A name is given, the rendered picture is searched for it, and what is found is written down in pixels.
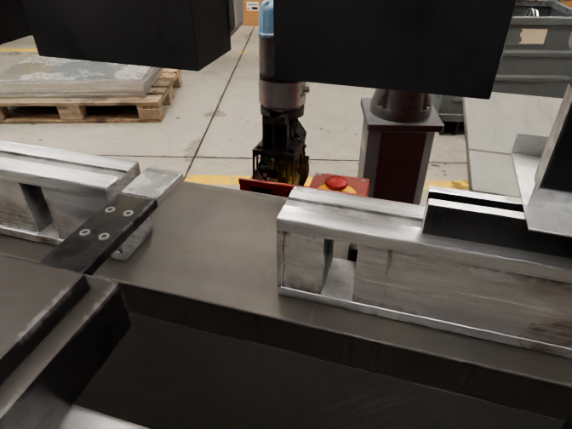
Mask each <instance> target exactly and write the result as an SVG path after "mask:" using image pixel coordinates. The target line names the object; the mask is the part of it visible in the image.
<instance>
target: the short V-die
mask: <svg viewBox="0 0 572 429"><path fill-rule="evenodd" d="M422 233H425V234H430V235H435V236H440V237H449V238H454V239H460V240H465V241H470V242H475V243H485V244H490V245H494V246H500V247H505V248H510V249H520V250H525V251H530V252H535V253H540V254H545V255H555V256H560V257H565V258H570V259H572V237H564V236H559V235H553V234H548V233H543V232H533V231H529V230H528V227H527V222H526V219H525V214H524V211H523V204H522V203H514V202H507V201H506V199H505V197H504V196H498V195H492V194H486V193H480V192H469V191H462V190H457V189H451V188H445V187H439V186H429V191H428V194H427V199H426V206H425V210H424V214H423V225H422Z"/></svg>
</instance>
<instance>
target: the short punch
mask: <svg viewBox="0 0 572 429"><path fill-rule="evenodd" d="M534 181H535V186H534V189H533V191H532V193H531V196H530V199H529V202H528V205H527V207H532V208H538V209H550V210H555V211H561V212H567V213H572V83H569V84H568V87H567V88H566V91H565V94H564V97H563V100H562V103H561V105H560V107H559V110H558V114H557V116H556V119H555V121H554V124H553V126H552V130H551V133H550V135H549V137H548V140H547V143H546V146H545V149H544V151H543V153H542V156H541V160H540V162H539V165H538V167H537V170H536V172H535V179H534Z"/></svg>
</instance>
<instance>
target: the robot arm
mask: <svg viewBox="0 0 572 429"><path fill-rule="evenodd" d="M258 19H259V29H258V36H259V73H260V76H259V102H260V114H261V115H262V140H261V141H260V142H259V143H258V144H257V145H256V146H255V148H254V149H253V150H252V152H253V179H254V178H255V177H256V176H257V175H258V173H259V171H260V175H261V176H262V178H263V179H264V180H268V181H270V182H277V183H284V184H290V185H291V184H293V185H299V186H303V185H304V184H305V183H306V180H307V178H308V175H309V169H310V168H309V158H310V157H309V156H306V151H305V149H306V144H305V140H306V131H305V129H304V128H303V126H302V124H301V123H300V121H299V119H298V117H302V116H303V115H304V107H305V106H304V104H305V103H306V93H308V92H309V91H310V87H309V86H306V82H301V81H291V80H282V79H275V78H274V32H273V0H265V1H263V2H262V4H261V5H260V12H259V17H258ZM369 110H370V112H371V113H372V114H373V115H375V116H376V117H378V118H381V119H384V120H387V121H391V122H396V123H417V122H421V121H424V120H426V119H428V118H429V117H430V116H431V113H432V97H431V94H423V93H415V92H406V91H397V90H388V89H376V90H375V92H374V94H373V96H372V99H371V101H370V108H369ZM259 155H260V162H259ZM255 157H256V168H255Z"/></svg>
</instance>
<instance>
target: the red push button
mask: <svg viewBox="0 0 572 429"><path fill-rule="evenodd" d="M325 184H326V186H327V187H328V188H329V189H330V190H336V191H342V190H344V189H346V188H347V186H348V180H347V179H346V178H344V177H342V176H338V175H335V176H330V177H329V178H327V180H326V181H325Z"/></svg>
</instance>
